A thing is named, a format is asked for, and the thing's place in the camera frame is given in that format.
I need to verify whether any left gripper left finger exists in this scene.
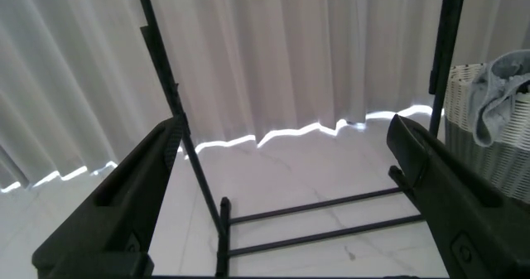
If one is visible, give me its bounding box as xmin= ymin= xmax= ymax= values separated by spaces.
xmin=31 ymin=113 xmax=186 ymax=279

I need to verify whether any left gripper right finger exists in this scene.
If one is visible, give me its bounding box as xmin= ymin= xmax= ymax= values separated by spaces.
xmin=386 ymin=113 xmax=530 ymax=279

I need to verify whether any white laundry basket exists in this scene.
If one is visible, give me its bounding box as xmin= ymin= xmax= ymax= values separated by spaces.
xmin=442 ymin=62 xmax=530 ymax=205

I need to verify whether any black clothes rack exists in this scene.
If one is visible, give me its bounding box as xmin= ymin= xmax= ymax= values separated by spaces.
xmin=132 ymin=0 xmax=469 ymax=278

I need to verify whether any pale grey garment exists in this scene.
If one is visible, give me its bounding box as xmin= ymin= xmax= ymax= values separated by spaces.
xmin=466 ymin=49 xmax=530 ymax=148

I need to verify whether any white curtain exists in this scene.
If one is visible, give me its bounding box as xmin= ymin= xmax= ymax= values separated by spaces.
xmin=0 ymin=0 xmax=530 ymax=194

